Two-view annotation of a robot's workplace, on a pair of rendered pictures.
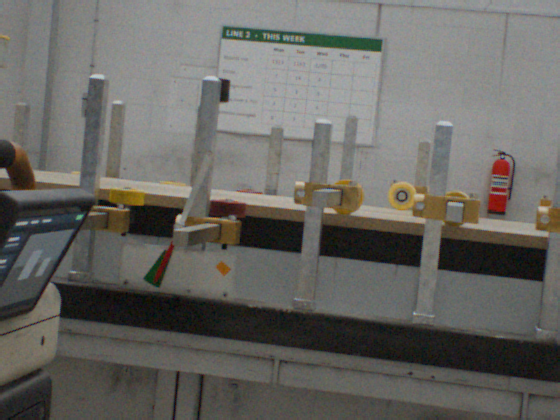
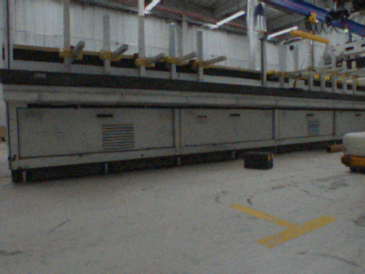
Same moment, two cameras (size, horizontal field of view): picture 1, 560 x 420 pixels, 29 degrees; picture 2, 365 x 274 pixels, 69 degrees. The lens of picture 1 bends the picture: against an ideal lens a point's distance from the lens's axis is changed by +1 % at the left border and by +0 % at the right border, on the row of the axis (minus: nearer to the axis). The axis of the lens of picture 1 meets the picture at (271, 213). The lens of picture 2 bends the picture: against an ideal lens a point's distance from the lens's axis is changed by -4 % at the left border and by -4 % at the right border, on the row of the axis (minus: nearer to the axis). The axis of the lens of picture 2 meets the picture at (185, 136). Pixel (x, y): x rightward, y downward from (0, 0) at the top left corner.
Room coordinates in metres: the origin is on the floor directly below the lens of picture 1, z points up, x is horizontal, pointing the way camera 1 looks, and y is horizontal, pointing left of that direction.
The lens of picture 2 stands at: (0.98, 2.94, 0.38)
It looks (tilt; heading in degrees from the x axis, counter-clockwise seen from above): 3 degrees down; 319
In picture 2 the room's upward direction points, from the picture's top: 1 degrees counter-clockwise
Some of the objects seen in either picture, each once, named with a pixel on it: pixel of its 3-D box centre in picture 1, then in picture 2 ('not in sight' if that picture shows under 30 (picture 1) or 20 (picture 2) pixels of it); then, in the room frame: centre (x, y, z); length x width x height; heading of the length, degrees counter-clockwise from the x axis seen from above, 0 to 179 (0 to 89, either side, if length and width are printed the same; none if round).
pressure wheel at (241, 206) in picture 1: (226, 224); not in sight; (2.46, 0.10, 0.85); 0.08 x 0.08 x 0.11
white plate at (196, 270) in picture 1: (177, 271); (296, 84); (2.34, 0.19, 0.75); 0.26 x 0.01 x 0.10; 81
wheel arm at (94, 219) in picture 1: (97, 220); (287, 73); (2.35, 0.37, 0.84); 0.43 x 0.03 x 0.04; 171
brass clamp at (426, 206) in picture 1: (446, 208); not in sight; (2.27, -0.36, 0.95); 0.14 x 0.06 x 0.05; 81
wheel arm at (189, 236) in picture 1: (206, 233); (305, 75); (2.27, 0.13, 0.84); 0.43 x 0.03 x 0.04; 171
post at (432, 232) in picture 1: (432, 236); (323, 76); (2.28, -0.34, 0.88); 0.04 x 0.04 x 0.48; 81
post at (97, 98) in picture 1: (89, 184); (281, 67); (2.40, 0.40, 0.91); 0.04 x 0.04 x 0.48; 81
